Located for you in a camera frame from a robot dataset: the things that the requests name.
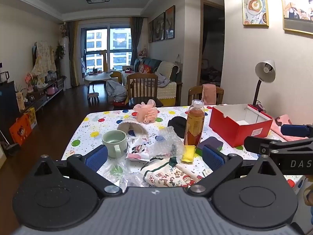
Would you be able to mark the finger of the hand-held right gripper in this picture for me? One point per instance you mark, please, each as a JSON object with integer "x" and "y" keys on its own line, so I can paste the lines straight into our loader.
{"x": 256, "y": 144}
{"x": 293, "y": 130}

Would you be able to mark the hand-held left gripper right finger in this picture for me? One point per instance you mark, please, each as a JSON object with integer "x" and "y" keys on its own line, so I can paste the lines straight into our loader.
{"x": 213, "y": 157}

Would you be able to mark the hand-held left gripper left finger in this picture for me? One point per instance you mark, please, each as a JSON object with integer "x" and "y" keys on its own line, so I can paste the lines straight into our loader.
{"x": 96, "y": 158}

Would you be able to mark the purple and green sponge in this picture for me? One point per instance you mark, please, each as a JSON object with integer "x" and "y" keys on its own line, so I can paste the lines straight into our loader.
{"x": 211, "y": 141}

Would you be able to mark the yellow sponge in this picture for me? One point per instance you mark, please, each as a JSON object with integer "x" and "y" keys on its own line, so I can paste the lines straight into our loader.
{"x": 188, "y": 154}

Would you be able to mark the red cardboard box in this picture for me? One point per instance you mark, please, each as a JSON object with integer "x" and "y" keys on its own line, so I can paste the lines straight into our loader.
{"x": 227, "y": 127}

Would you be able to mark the black sock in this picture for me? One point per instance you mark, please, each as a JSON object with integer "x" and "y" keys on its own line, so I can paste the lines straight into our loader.
{"x": 177, "y": 126}

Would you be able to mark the Christmas print sock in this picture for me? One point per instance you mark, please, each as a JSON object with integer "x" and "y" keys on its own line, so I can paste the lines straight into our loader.
{"x": 168, "y": 173}

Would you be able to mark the beige knitted hat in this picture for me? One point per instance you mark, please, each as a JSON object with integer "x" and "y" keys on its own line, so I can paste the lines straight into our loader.
{"x": 133, "y": 127}

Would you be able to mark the clear bubble wrap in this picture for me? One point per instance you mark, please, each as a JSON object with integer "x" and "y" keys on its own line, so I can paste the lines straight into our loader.
{"x": 166, "y": 142}

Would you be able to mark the pink mesh bath sponge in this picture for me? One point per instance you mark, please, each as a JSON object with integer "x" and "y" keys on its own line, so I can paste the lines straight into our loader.
{"x": 146, "y": 112}

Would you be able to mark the person's right hand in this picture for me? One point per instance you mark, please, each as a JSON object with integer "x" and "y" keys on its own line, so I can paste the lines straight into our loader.
{"x": 309, "y": 195}

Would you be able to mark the pink printed plastic bag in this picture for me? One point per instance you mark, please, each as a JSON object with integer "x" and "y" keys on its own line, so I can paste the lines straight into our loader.
{"x": 281, "y": 124}

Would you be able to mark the green ceramic mug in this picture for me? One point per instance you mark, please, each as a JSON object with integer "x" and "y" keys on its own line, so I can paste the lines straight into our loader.
{"x": 113, "y": 142}

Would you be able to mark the clear plastic bag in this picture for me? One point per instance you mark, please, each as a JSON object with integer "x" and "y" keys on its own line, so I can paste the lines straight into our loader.
{"x": 117, "y": 171}

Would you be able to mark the halved red onion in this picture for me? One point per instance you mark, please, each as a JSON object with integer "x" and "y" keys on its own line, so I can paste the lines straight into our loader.
{"x": 261, "y": 107}

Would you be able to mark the orange drink bottle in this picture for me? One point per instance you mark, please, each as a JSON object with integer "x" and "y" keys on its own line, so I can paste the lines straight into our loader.
{"x": 194, "y": 124}

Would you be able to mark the polka dot tablecloth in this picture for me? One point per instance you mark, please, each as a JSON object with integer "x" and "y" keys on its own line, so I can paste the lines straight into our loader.
{"x": 97, "y": 120}

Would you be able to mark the cartoon print tissue pack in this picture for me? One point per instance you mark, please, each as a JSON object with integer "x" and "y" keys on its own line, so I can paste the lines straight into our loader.
{"x": 138, "y": 149}

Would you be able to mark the small wooden stool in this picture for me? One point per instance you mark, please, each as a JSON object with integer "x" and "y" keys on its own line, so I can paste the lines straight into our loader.
{"x": 93, "y": 97}

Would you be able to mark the pink towel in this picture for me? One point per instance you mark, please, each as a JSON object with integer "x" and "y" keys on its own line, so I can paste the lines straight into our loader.
{"x": 209, "y": 94}

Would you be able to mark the white desk lamp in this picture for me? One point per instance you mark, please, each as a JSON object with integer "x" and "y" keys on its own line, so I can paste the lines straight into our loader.
{"x": 265, "y": 69}

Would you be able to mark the grey cloth bundle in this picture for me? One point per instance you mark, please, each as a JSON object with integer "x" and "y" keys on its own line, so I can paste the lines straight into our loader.
{"x": 116, "y": 90}

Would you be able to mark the yellow gift box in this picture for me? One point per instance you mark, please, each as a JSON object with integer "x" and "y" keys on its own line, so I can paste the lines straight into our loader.
{"x": 31, "y": 116}

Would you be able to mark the white coffee table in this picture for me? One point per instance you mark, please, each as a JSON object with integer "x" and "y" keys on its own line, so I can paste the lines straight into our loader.
{"x": 100, "y": 77}

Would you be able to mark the orange gift bag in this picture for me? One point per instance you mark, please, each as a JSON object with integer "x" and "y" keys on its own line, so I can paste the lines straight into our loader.
{"x": 20, "y": 129}

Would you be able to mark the pink round object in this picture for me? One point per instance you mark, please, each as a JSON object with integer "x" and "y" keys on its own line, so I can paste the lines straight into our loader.
{"x": 51, "y": 90}

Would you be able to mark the dark TV cabinet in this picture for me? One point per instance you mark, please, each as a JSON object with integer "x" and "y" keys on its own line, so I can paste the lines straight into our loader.
{"x": 44, "y": 95}

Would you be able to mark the slat-back wooden chair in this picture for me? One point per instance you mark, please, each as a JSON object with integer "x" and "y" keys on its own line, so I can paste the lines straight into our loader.
{"x": 143, "y": 85}

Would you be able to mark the sofa with cream cover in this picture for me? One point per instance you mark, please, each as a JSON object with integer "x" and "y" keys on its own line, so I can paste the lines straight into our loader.
{"x": 168, "y": 78}

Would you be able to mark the kraft paper bag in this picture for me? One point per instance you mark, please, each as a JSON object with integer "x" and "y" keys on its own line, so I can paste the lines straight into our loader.
{"x": 20, "y": 100}

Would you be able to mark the yellow giraffe toy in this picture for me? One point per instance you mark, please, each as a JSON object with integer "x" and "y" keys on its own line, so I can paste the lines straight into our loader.
{"x": 105, "y": 61}

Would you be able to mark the white standing air conditioner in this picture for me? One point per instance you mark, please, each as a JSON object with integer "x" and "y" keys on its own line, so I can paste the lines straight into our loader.
{"x": 65, "y": 61}

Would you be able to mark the black cabinet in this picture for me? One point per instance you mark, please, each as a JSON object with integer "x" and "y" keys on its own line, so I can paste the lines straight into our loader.
{"x": 8, "y": 102}

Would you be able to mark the grey and yellow curtain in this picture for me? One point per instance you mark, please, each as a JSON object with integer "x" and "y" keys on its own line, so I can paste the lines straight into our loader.
{"x": 73, "y": 53}

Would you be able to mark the green potted plant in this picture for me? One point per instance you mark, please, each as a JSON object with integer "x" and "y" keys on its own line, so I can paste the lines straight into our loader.
{"x": 60, "y": 52}

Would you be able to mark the glass balcony door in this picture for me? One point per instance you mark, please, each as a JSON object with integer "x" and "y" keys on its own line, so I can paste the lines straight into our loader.
{"x": 107, "y": 46}

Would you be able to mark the floral print blanket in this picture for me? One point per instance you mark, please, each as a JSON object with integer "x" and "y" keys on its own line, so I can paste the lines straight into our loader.
{"x": 44, "y": 58}

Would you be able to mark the plush doll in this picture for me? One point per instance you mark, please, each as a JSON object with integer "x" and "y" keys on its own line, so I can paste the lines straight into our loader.
{"x": 142, "y": 53}

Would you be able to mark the glass kettle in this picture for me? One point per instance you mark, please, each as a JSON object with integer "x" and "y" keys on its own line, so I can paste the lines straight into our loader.
{"x": 4, "y": 77}

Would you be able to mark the gold framed food picture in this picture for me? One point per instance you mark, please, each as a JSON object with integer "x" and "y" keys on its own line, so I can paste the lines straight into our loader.
{"x": 254, "y": 6}

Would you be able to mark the dark framed picture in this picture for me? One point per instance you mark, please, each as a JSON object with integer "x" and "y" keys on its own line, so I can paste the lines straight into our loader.
{"x": 159, "y": 28}
{"x": 150, "y": 31}
{"x": 170, "y": 23}

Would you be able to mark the wooden door frame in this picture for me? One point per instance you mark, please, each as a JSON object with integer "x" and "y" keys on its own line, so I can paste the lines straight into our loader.
{"x": 201, "y": 41}

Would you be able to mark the gold framed wall poster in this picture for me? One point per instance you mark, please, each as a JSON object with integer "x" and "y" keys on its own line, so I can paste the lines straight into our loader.
{"x": 297, "y": 7}

